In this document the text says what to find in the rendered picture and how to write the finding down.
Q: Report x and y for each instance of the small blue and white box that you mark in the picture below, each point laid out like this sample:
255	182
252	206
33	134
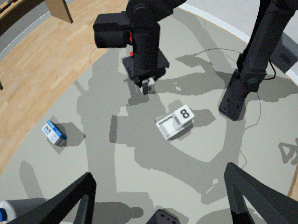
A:
52	132

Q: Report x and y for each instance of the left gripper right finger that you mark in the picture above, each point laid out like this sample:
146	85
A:
273	206

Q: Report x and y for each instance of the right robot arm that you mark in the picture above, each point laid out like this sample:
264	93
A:
111	31

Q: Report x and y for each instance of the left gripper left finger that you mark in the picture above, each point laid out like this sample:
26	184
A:
55	209

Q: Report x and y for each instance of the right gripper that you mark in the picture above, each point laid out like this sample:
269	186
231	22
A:
145	66

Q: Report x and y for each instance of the white bottle with blue cap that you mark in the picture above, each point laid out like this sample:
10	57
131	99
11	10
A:
11	209

